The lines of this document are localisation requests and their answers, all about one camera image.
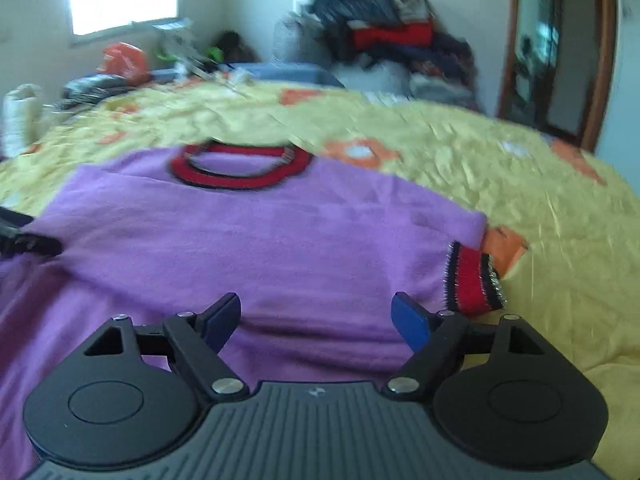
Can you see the brown wooden door frame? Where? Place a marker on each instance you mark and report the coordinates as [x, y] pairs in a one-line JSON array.
[[559, 67]]

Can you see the houndstooth checkered bag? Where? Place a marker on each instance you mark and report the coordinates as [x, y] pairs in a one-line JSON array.
[[299, 38]]

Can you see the white quilted blanket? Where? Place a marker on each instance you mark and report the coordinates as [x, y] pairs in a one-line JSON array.
[[21, 118]]

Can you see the dark quilted jacket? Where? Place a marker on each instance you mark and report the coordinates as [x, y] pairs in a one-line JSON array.
[[340, 17]]

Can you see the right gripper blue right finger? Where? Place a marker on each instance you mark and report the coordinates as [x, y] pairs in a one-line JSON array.
[[414, 323]]

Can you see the purple sweater red collar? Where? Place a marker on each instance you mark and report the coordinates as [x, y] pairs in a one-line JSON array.
[[315, 248]]

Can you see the orange plastic bag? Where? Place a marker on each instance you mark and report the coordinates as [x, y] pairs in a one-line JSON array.
[[126, 61]]

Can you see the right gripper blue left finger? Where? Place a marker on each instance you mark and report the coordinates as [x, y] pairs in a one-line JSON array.
[[206, 332]]

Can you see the folded clothes stack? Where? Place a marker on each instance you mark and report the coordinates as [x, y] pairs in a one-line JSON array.
[[445, 73]]

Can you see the yellow carrot print bedspread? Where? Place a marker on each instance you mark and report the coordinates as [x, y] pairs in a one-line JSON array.
[[578, 280]]

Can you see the blue knitted blanket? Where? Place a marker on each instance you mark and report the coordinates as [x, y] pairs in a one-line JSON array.
[[300, 73]]

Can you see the white wardrobe door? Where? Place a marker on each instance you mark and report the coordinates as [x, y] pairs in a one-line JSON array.
[[619, 138]]

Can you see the green plastic stool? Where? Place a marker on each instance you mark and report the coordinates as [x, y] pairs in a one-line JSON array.
[[213, 54]]

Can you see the red folded garment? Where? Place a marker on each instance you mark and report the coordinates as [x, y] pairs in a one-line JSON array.
[[414, 34]]

